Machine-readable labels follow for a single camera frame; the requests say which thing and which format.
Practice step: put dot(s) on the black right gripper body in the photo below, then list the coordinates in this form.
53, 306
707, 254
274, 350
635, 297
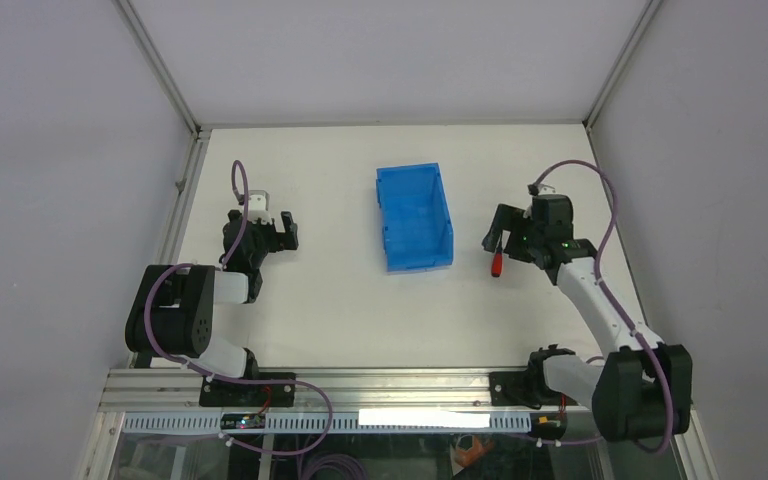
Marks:
523, 241

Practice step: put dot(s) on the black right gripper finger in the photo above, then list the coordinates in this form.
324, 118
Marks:
491, 241
507, 217

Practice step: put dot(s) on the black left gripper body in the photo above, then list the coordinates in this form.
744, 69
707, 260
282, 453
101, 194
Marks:
266, 240

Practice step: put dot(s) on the red handled black screwdriver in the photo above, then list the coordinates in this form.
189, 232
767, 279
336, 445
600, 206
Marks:
498, 258

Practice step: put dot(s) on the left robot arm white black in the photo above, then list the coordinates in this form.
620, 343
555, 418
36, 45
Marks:
331, 303

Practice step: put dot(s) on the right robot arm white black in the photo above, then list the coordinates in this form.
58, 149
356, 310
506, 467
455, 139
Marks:
643, 388

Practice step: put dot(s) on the blue plastic bin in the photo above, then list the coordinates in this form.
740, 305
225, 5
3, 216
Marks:
417, 230

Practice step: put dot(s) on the orange object under table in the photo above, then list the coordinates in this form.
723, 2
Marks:
468, 449

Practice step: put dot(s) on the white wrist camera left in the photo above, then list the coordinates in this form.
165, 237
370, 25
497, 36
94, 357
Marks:
258, 207

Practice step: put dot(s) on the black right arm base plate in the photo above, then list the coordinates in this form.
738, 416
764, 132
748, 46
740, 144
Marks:
518, 388

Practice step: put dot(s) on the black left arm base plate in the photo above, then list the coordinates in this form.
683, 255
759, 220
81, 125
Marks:
246, 392

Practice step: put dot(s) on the aluminium rail frame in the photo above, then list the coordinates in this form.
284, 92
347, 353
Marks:
349, 389

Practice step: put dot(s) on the white slotted cable duct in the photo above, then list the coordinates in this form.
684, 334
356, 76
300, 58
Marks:
365, 421

